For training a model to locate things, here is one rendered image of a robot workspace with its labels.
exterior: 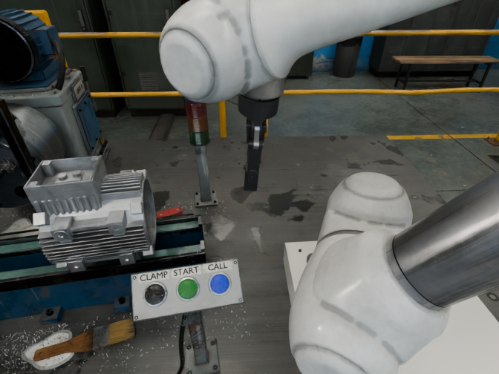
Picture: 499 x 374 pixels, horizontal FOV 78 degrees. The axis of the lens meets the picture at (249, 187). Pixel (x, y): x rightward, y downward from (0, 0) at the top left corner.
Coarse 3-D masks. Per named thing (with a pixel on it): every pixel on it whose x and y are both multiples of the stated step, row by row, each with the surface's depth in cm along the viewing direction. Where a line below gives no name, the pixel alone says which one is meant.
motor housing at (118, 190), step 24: (120, 192) 63; (144, 192) 77; (72, 216) 61; (96, 216) 62; (144, 216) 64; (48, 240) 60; (72, 240) 61; (96, 240) 62; (120, 240) 63; (144, 240) 64
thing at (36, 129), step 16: (16, 112) 84; (32, 112) 88; (0, 128) 76; (32, 128) 84; (48, 128) 89; (0, 144) 76; (32, 144) 80; (48, 144) 87; (64, 144) 96; (0, 160) 79; (16, 160) 80; (0, 176) 75; (16, 176) 82; (0, 192) 84; (16, 192) 84
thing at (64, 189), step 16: (48, 160) 65; (64, 160) 65; (80, 160) 66; (96, 160) 65; (32, 176) 60; (48, 176) 65; (64, 176) 62; (80, 176) 63; (96, 176) 61; (32, 192) 58; (48, 192) 58; (64, 192) 59; (80, 192) 60; (96, 192) 60; (48, 208) 60; (64, 208) 61; (80, 208) 61; (96, 208) 62
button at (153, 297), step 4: (152, 284) 48; (156, 284) 47; (148, 288) 47; (152, 288) 47; (156, 288) 47; (160, 288) 47; (148, 292) 47; (152, 292) 47; (156, 292) 47; (160, 292) 47; (164, 292) 47; (148, 296) 47; (152, 296) 47; (156, 296) 47; (160, 296) 47; (164, 296) 48; (148, 300) 47; (152, 300) 47; (156, 300) 47; (160, 300) 47; (152, 304) 47
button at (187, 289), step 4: (184, 280) 48; (188, 280) 48; (192, 280) 48; (180, 284) 48; (184, 284) 48; (188, 284) 48; (192, 284) 48; (196, 284) 48; (180, 288) 48; (184, 288) 48; (188, 288) 48; (192, 288) 48; (196, 288) 48; (180, 292) 47; (184, 292) 47; (188, 292) 48; (192, 292) 48; (196, 292) 48; (180, 296) 47; (184, 296) 47; (188, 296) 47; (192, 296) 48
